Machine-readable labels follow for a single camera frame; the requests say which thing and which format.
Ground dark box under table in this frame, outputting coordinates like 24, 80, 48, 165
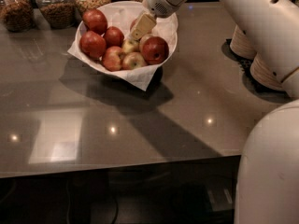
204, 184, 235, 219

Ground yellow red apple front centre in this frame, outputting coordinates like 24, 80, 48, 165
122, 52, 147, 70

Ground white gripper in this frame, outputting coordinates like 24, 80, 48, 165
129, 0, 188, 40

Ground small yellow apple middle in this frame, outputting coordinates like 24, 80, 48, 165
121, 39, 139, 54

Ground glass jar brown cereal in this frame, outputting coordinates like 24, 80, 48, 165
36, 0, 76, 29

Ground black rubber mat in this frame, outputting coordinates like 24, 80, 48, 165
222, 38, 264, 93

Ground large red apple right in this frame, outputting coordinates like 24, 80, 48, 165
140, 36, 169, 64

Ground glass jar dark cereal left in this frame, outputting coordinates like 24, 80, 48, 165
0, 0, 34, 32

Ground red yellow apple front left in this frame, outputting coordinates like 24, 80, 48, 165
102, 46, 124, 72

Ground back stack paper bowls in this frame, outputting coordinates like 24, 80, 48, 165
230, 26, 257, 60

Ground white paper liner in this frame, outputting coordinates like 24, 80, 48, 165
68, 7, 178, 91

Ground pale apple behind right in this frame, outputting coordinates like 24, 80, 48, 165
139, 34, 153, 52

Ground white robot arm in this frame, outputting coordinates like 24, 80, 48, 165
143, 0, 299, 224

